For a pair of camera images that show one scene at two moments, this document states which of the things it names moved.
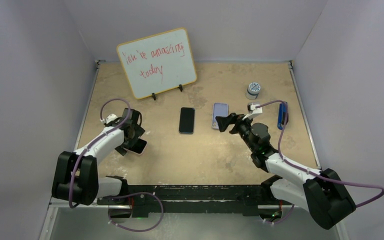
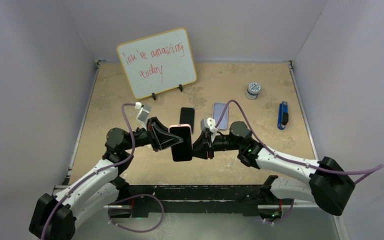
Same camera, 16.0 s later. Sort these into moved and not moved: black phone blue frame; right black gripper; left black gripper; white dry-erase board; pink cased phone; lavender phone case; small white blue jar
Moved: right black gripper; left black gripper; pink cased phone
Not moved: small white blue jar; lavender phone case; black phone blue frame; white dry-erase board
